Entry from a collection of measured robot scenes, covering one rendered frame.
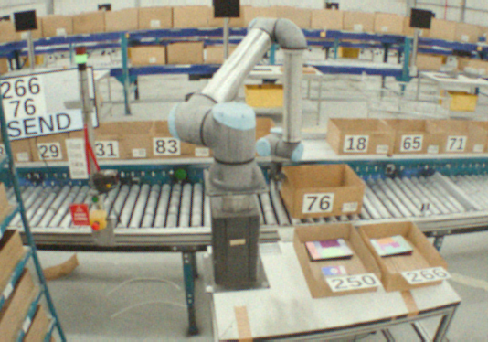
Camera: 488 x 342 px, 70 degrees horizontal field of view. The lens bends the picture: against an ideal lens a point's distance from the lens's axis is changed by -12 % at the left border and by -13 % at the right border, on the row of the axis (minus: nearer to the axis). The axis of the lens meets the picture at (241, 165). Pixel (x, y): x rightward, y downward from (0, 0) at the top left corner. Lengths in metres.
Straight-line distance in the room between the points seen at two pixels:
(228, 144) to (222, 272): 0.53
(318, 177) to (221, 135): 1.11
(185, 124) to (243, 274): 0.63
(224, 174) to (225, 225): 0.20
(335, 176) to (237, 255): 1.03
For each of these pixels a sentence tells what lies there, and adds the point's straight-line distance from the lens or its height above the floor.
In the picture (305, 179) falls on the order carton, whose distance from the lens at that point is 2.33.
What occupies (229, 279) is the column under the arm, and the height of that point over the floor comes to 0.78.
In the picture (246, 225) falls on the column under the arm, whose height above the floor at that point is 1.04.
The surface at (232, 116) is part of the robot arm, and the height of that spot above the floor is 1.45.
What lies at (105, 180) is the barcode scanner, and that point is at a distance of 1.83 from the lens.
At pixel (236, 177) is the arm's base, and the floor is 1.23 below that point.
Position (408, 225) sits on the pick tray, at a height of 0.82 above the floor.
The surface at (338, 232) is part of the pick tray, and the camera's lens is 1.91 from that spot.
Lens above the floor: 1.82
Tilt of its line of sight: 23 degrees down
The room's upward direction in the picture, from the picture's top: 1 degrees clockwise
